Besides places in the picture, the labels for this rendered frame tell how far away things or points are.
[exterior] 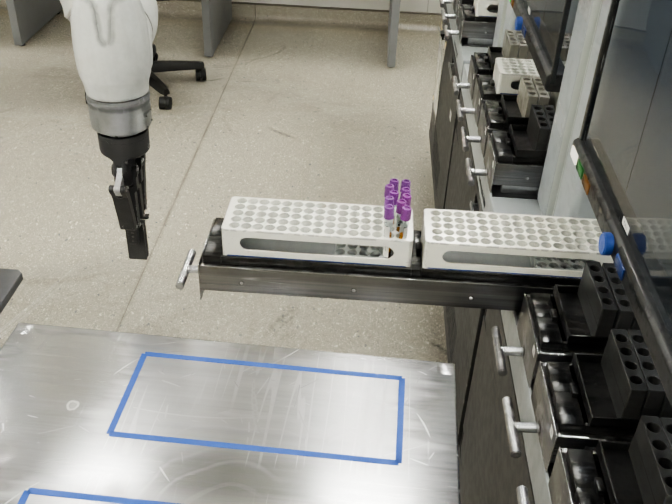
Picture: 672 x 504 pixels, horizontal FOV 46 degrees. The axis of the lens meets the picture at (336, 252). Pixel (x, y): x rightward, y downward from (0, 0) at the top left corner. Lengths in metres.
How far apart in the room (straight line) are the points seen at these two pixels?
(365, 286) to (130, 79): 0.47
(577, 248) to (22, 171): 2.47
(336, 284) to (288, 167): 1.98
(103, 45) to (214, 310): 1.43
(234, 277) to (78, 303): 1.33
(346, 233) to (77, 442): 0.50
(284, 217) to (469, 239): 0.29
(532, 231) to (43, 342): 0.74
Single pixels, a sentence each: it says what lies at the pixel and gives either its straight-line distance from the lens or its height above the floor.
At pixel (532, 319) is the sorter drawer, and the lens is 1.20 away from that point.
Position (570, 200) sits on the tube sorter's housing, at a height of 0.87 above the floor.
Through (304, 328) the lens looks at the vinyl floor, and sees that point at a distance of 2.37.
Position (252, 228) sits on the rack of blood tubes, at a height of 0.87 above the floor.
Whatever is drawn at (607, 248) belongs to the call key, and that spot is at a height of 0.98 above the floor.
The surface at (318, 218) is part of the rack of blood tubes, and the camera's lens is 1.26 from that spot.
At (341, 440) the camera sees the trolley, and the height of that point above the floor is 0.82.
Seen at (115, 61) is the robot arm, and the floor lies 1.12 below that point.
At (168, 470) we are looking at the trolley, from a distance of 0.94.
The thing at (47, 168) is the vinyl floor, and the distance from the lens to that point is 3.31.
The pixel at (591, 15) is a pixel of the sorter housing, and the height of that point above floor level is 1.14.
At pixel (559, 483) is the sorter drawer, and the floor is 0.78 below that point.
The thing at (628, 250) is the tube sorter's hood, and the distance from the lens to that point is 1.03.
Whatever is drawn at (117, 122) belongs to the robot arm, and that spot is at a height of 1.03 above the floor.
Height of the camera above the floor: 1.53
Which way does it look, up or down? 35 degrees down
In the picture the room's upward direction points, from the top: 3 degrees clockwise
